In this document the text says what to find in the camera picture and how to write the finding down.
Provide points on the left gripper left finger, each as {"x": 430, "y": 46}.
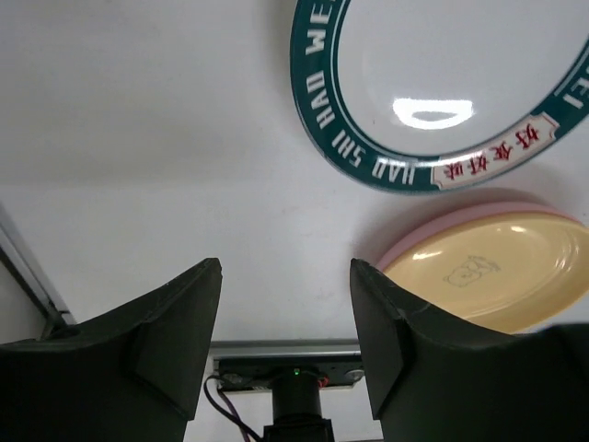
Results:
{"x": 131, "y": 374}

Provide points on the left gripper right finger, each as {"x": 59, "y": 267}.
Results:
{"x": 432, "y": 376}

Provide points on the orange yellow plate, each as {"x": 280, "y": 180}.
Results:
{"x": 507, "y": 272}

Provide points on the green rimmed lettered plate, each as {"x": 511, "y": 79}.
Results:
{"x": 431, "y": 96}

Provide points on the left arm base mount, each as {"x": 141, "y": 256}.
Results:
{"x": 293, "y": 372}

